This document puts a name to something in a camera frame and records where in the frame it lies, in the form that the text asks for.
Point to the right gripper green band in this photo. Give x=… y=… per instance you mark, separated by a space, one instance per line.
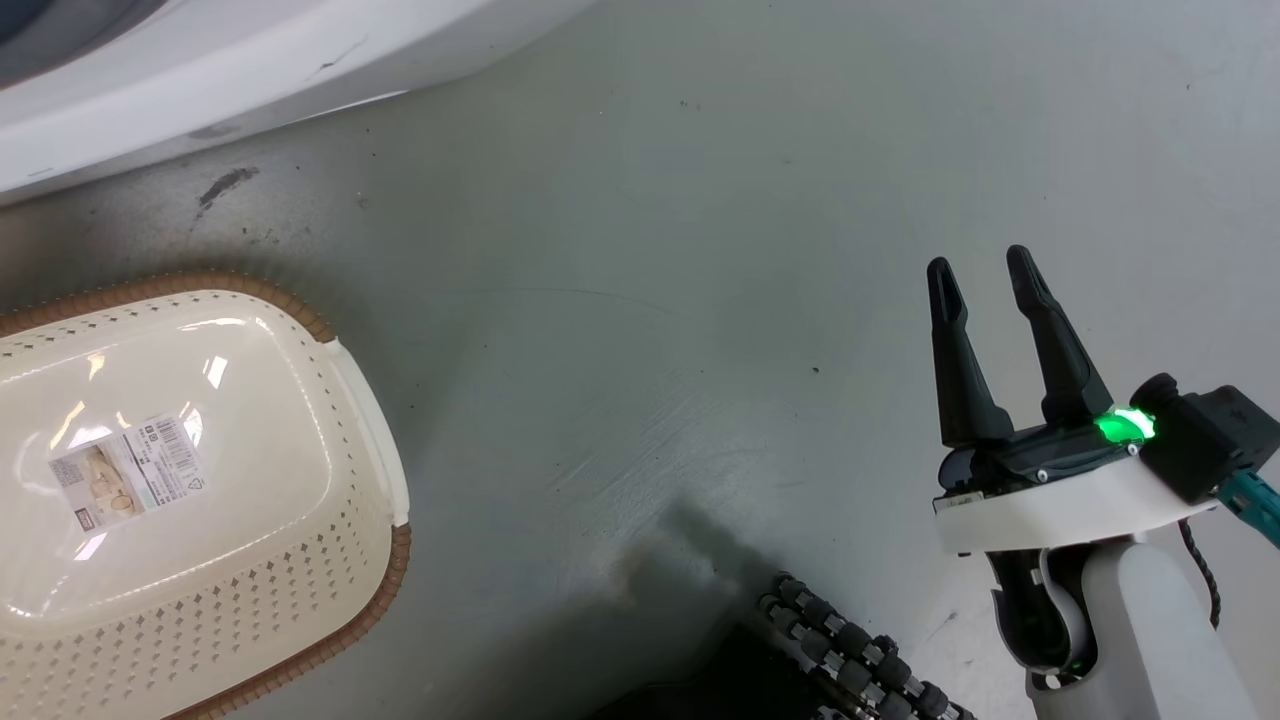
x=1060 y=500

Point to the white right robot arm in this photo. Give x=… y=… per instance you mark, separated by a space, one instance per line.
x=1150 y=640

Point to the cream perforated laundry basket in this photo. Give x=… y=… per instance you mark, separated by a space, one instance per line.
x=260 y=560

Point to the white washing machine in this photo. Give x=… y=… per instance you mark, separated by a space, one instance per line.
x=200 y=70

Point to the paper product label sticker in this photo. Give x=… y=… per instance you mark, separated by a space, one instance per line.
x=128 y=470

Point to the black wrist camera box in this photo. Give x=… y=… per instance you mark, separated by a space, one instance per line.
x=1210 y=440

